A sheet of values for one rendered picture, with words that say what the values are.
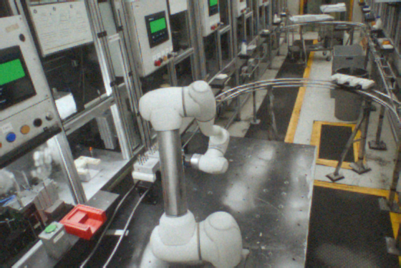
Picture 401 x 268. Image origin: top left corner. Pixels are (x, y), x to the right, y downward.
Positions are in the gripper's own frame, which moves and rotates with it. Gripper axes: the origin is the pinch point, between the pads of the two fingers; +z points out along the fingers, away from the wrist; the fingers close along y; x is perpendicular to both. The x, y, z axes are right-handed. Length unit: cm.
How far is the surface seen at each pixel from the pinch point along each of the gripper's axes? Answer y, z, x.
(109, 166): 0.6, 26.1, 19.5
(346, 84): -8, -103, -160
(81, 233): 4, 1, 67
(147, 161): 2.4, 4.2, 10.8
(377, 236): -89, -131, -63
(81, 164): 7.1, 36.5, 29.5
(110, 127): 16.6, 35.4, 2.0
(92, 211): 6, 3, 57
